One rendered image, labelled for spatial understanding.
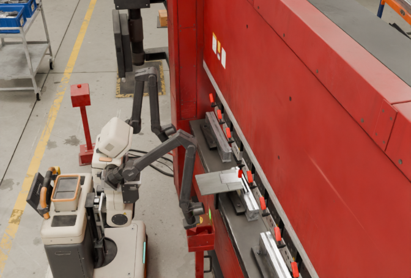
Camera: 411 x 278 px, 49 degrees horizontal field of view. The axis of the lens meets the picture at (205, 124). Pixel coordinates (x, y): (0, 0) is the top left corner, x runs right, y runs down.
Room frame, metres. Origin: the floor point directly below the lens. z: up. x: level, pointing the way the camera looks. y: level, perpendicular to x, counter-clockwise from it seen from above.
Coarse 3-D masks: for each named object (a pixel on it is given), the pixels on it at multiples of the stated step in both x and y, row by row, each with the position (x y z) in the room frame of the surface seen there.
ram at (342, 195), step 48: (240, 0) 2.19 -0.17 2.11; (240, 48) 2.14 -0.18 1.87; (288, 48) 1.60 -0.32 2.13; (240, 96) 2.09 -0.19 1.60; (288, 96) 1.55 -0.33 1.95; (288, 144) 1.49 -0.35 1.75; (336, 144) 1.17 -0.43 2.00; (288, 192) 1.42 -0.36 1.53; (336, 192) 1.11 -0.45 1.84; (384, 192) 0.91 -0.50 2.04; (336, 240) 1.05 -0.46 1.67; (384, 240) 0.85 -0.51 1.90
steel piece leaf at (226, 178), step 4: (220, 176) 2.11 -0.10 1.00; (224, 176) 2.11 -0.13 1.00; (228, 176) 2.11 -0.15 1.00; (232, 176) 2.11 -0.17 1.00; (236, 176) 2.11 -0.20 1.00; (220, 180) 2.07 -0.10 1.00; (224, 180) 2.07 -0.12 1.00; (228, 180) 2.07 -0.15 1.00; (232, 180) 2.07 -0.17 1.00; (236, 180) 2.07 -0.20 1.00
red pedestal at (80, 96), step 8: (72, 88) 3.47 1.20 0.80; (80, 88) 3.47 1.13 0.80; (88, 88) 3.47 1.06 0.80; (72, 96) 3.34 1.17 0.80; (80, 96) 3.35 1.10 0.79; (88, 96) 3.37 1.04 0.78; (72, 104) 3.33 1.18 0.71; (80, 104) 3.35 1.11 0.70; (88, 104) 3.37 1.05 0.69; (88, 128) 3.43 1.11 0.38; (88, 136) 3.43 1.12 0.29; (88, 144) 3.42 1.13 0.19; (80, 152) 3.39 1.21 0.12; (88, 152) 3.39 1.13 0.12; (80, 160) 3.40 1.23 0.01; (88, 160) 3.36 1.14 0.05
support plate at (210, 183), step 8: (200, 176) 2.11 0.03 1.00; (208, 176) 2.11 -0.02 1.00; (216, 176) 2.11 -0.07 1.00; (200, 184) 2.03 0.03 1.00; (208, 184) 2.04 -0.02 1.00; (216, 184) 2.04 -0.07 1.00; (224, 184) 2.04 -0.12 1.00; (232, 184) 2.04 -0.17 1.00; (240, 184) 2.04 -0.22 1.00; (208, 192) 1.96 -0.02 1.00; (216, 192) 1.96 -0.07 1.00
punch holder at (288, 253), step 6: (288, 234) 1.36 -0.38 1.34; (282, 240) 1.40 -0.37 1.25; (288, 240) 1.35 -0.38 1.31; (288, 246) 1.34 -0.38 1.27; (294, 246) 1.29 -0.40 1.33; (282, 252) 1.38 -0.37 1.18; (288, 252) 1.33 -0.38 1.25; (294, 252) 1.28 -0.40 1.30; (288, 258) 1.32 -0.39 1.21; (294, 258) 1.28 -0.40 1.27; (300, 258) 1.27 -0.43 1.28; (288, 264) 1.31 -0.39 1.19; (300, 264) 1.28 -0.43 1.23
